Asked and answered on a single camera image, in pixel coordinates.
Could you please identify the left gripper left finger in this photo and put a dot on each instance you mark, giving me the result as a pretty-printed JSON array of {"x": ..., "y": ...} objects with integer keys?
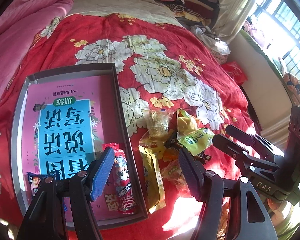
[{"x": 98, "y": 173}]

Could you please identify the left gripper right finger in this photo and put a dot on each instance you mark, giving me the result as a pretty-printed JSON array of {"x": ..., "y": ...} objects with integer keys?
[{"x": 193, "y": 175}]

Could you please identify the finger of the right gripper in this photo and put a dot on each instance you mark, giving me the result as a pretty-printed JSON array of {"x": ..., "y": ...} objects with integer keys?
[
  {"x": 260, "y": 145},
  {"x": 249, "y": 165}
]

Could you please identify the yellow green snack packet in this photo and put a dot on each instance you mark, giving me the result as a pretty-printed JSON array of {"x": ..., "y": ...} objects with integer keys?
[{"x": 195, "y": 139}]

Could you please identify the red panda snack packet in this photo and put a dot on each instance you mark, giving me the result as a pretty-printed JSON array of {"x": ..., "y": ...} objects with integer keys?
[{"x": 123, "y": 187}]

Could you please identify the yellow wafer stick packet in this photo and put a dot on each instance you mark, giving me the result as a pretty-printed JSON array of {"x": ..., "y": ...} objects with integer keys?
[{"x": 155, "y": 192}]

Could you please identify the clear meat floss cake packet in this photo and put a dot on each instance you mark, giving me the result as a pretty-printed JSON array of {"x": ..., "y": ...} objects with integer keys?
[{"x": 158, "y": 123}]

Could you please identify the blue oreo snack packet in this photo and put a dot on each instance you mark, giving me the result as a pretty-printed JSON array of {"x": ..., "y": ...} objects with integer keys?
[{"x": 34, "y": 181}]

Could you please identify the clear walnut pastry packet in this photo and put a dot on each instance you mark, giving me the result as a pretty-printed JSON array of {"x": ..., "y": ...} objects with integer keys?
[{"x": 173, "y": 173}]

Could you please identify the snickers bar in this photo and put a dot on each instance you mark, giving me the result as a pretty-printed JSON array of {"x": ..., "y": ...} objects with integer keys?
[{"x": 187, "y": 152}]

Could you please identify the grey tray with pink book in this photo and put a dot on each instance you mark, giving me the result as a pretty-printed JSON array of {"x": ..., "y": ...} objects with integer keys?
[{"x": 62, "y": 118}]

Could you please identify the red plastic bag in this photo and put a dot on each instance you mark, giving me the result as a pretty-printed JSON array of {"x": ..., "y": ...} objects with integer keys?
[{"x": 234, "y": 70}]

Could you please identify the red floral quilt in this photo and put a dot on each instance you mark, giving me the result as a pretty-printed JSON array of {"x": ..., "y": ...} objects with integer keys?
[{"x": 159, "y": 66}]

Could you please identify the window with bars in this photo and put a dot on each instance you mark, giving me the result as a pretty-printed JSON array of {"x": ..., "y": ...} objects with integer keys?
[{"x": 276, "y": 29}]

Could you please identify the beige curtain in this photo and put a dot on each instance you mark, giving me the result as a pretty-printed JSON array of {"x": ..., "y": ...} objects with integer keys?
[{"x": 231, "y": 17}]

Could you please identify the folded clothes pile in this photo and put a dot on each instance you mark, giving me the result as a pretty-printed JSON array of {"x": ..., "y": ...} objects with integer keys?
[{"x": 194, "y": 12}]

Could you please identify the beige bed sheet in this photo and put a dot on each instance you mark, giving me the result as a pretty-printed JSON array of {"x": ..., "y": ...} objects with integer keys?
[{"x": 146, "y": 10}]

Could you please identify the pink blanket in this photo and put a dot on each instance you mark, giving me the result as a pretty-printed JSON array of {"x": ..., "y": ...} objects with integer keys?
[{"x": 19, "y": 23}]

